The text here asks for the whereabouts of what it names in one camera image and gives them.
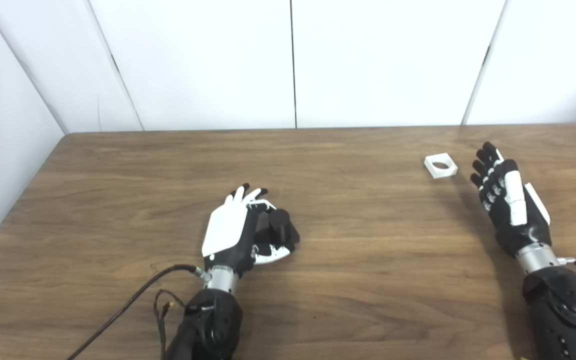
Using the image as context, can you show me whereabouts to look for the thin left wrist wire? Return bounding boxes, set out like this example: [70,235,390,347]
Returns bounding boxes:
[153,289,186,360]

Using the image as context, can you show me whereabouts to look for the black peg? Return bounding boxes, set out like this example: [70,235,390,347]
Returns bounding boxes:
[254,208,301,253]

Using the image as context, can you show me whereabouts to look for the white square piece with hole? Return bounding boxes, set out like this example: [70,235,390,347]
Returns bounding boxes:
[423,152,459,179]

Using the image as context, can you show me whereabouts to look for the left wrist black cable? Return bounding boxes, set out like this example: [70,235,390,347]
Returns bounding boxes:
[65,264,209,360]

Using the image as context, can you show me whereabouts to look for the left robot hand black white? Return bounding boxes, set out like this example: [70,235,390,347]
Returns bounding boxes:
[201,183,293,276]

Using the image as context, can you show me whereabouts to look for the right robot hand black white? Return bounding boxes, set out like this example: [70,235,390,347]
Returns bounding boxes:
[470,141,552,258]

